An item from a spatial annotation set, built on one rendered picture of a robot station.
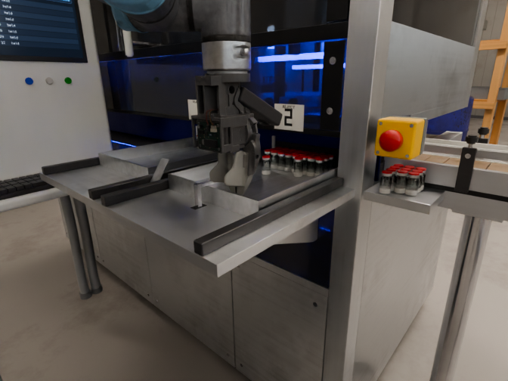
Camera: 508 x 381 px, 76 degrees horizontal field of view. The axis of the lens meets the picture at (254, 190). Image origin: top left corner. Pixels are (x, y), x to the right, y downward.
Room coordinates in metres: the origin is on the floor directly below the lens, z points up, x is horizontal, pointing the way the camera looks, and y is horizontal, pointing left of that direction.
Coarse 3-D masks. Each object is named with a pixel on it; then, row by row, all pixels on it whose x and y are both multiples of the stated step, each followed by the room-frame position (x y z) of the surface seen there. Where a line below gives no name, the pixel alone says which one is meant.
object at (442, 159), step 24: (432, 144) 0.69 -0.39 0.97; (456, 144) 0.72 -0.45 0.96; (480, 144) 0.69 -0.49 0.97; (384, 168) 0.73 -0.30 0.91; (432, 168) 0.67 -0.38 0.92; (456, 168) 0.64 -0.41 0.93; (480, 168) 0.64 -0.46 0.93; (504, 168) 0.64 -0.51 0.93; (456, 192) 0.63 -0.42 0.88; (480, 192) 0.60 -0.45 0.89; (504, 192) 0.58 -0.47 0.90; (504, 216) 0.57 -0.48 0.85
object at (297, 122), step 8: (280, 104) 0.80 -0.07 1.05; (288, 104) 0.79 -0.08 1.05; (296, 104) 0.77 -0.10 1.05; (280, 112) 0.80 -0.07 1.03; (288, 112) 0.79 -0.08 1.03; (296, 112) 0.77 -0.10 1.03; (288, 120) 0.78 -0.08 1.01; (296, 120) 0.77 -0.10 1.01; (280, 128) 0.80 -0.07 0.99; (288, 128) 0.78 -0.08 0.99; (296, 128) 0.77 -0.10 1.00
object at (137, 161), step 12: (156, 144) 1.04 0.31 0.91; (168, 144) 1.07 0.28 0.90; (180, 144) 1.11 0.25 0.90; (192, 144) 1.15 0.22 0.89; (108, 156) 0.87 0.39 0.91; (120, 156) 0.95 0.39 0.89; (132, 156) 0.98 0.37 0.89; (144, 156) 1.00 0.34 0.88; (156, 156) 0.99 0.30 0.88; (168, 156) 0.99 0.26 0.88; (180, 156) 0.99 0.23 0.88; (192, 156) 0.99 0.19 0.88; (204, 156) 0.86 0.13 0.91; (216, 156) 0.89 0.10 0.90; (120, 168) 0.82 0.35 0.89; (132, 168) 0.78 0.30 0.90; (144, 168) 0.74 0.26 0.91; (168, 168) 0.77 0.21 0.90
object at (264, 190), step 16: (176, 176) 0.66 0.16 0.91; (192, 176) 0.72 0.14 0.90; (208, 176) 0.76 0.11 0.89; (256, 176) 0.76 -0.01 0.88; (272, 176) 0.76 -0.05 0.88; (288, 176) 0.76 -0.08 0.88; (304, 176) 0.76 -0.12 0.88; (320, 176) 0.65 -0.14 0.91; (192, 192) 0.62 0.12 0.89; (208, 192) 0.59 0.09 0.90; (224, 192) 0.56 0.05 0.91; (256, 192) 0.65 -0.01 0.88; (272, 192) 0.64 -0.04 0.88; (288, 192) 0.57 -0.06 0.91; (224, 208) 0.56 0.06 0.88; (240, 208) 0.53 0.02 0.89; (256, 208) 0.51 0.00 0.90
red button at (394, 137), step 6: (384, 132) 0.60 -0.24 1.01; (390, 132) 0.59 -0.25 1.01; (396, 132) 0.59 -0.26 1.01; (384, 138) 0.60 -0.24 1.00; (390, 138) 0.59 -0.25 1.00; (396, 138) 0.58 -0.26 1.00; (402, 138) 0.59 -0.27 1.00; (384, 144) 0.60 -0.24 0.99; (390, 144) 0.59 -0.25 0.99; (396, 144) 0.58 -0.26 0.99; (390, 150) 0.59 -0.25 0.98
